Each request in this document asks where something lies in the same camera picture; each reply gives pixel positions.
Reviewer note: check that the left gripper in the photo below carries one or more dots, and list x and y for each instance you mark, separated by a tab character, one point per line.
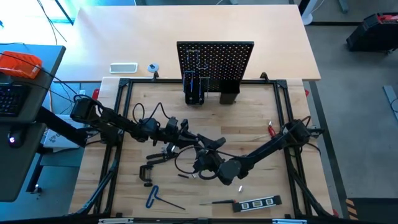
180	137

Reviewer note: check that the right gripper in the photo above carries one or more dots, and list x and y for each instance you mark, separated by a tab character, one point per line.
210	161

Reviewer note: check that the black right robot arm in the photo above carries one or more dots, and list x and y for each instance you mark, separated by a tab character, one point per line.
267	146

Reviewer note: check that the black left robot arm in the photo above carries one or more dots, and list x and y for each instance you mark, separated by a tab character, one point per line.
124	124

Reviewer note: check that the black C-clamp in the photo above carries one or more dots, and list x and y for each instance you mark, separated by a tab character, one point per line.
142	173

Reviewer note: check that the black spirit level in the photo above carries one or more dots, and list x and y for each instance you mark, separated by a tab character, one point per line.
276	200

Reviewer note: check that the blue tape roll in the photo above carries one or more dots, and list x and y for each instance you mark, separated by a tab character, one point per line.
153	68

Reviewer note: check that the black perforated pegboard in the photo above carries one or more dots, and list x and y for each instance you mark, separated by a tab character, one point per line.
236	56

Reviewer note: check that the white rectangular tray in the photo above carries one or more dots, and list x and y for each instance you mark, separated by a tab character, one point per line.
123	68

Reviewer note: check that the light wood desk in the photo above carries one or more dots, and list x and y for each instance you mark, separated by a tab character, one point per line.
140	31

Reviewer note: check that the black slanted support bar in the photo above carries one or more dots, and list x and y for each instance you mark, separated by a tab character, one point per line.
56	123

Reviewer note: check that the yellow black hazard strip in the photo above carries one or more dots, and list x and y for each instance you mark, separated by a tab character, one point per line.
350	209

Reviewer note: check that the white stand base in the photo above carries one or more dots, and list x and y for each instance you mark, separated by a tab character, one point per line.
308	17

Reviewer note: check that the black floor mat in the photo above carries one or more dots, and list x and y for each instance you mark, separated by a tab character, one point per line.
376	211

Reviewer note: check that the dark grey desk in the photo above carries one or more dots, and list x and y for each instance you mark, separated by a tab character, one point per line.
18	174

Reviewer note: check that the black computer mouse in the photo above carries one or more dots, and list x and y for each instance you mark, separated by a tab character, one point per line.
15	139

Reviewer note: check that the black keyboard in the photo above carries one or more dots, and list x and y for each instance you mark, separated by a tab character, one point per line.
12	99

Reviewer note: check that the orange plastic box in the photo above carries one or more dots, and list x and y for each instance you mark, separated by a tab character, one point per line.
18	63

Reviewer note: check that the black and red case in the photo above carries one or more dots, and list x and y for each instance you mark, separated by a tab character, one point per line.
373	34

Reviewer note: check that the black aluminium table frame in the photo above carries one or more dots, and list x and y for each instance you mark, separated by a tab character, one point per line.
146	81

